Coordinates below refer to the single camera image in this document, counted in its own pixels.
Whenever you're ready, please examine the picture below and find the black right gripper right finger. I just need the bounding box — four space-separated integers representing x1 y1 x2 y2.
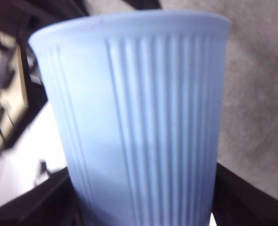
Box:
213 163 278 226

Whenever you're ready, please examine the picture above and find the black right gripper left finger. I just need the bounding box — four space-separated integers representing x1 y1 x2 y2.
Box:
0 167 83 226

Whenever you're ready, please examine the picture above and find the blue ribbed cup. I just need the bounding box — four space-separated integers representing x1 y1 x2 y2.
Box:
29 10 232 226

